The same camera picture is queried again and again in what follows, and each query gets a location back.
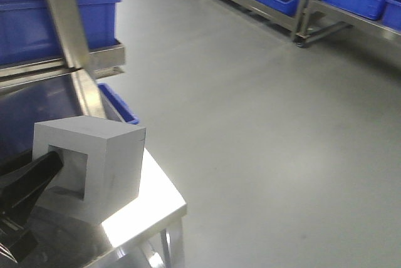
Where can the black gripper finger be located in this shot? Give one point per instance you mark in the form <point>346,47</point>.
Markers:
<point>17,242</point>
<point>23,180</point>

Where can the gray hollow cube base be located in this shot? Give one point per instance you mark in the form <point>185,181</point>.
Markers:
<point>102,165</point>

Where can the small blue bin lower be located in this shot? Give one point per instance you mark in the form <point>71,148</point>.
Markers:
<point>119,104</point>

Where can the blue plastic bin left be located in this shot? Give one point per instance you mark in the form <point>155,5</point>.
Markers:
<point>28,33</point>

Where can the stainless steel shelf rack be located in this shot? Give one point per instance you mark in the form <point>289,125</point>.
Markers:
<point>82,66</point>

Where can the background steel shelf rack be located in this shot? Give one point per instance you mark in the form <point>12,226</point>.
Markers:
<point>282,8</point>

